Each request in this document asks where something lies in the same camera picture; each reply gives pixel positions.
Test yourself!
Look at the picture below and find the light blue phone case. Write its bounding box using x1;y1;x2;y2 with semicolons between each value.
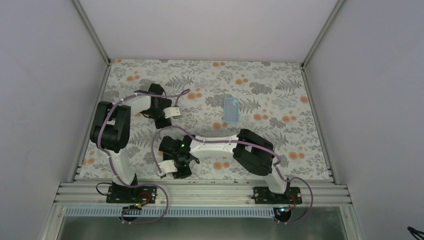
223;97;240;124

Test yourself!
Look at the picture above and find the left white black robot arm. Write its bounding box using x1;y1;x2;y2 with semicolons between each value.
89;83;172;203

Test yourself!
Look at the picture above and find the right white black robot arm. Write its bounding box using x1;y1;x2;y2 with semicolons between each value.
157;128;290;204

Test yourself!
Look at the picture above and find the floral table mat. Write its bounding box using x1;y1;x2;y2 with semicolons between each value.
79;58;332;181

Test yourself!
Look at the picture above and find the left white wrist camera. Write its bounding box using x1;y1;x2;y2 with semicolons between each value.
163;106;182;119

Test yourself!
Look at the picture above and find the aluminium front rail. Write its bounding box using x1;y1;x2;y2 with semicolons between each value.
53;180;353;207

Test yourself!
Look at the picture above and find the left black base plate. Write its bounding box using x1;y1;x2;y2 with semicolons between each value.
105;185;157;205

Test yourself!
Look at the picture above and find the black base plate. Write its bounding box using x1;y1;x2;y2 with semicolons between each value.
251;186;303;205
105;185;157;205

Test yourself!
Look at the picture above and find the slotted grey cable duct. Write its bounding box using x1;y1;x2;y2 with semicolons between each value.
64;206;275;218

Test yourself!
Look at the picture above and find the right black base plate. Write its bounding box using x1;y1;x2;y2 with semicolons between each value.
251;186;303;205

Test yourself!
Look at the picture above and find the left aluminium frame post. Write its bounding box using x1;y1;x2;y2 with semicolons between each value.
71;0;111;65

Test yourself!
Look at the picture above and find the aluminium frame post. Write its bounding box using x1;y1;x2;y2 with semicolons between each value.
71;0;111;65
301;0;345;70

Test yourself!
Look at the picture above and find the right aluminium frame post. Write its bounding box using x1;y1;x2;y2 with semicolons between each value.
301;0;345;70

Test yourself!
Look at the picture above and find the black cable bottom right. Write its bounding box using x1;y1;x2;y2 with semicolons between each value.
407;226;424;240

